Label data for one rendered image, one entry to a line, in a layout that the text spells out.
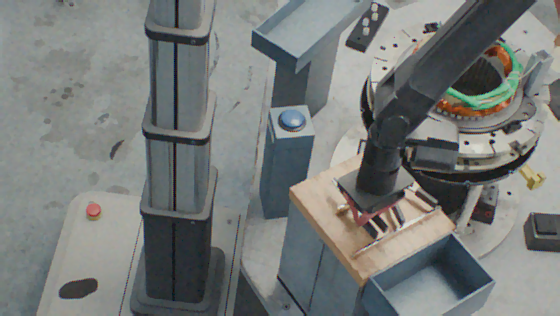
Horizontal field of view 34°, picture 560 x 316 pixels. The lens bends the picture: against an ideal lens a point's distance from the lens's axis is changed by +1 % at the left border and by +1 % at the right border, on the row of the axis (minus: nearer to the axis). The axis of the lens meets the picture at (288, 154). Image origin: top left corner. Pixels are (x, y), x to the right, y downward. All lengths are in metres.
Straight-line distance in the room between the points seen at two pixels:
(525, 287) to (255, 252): 0.52
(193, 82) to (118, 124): 1.33
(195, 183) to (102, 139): 1.10
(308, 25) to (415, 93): 0.63
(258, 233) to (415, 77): 0.68
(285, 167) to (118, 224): 0.84
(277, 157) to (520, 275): 0.53
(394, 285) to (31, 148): 1.65
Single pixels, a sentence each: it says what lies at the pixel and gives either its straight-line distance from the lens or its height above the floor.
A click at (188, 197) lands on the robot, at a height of 0.72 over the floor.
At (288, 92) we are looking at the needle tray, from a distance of 1.88.
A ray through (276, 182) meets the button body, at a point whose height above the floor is 0.90.
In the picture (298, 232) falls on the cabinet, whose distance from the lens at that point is 1.54.
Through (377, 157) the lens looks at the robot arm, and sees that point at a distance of 1.29.
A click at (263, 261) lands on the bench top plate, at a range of 1.74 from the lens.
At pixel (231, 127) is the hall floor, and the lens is 2.94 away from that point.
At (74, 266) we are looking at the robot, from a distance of 2.35.
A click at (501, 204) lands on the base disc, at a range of 1.89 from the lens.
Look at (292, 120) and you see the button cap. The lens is 1.60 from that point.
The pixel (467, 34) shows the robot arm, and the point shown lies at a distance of 1.15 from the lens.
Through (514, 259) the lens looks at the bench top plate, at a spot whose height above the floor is 0.78.
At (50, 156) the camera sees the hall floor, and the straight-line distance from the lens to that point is 2.89.
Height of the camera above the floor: 2.26
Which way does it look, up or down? 51 degrees down
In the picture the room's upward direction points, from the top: 9 degrees clockwise
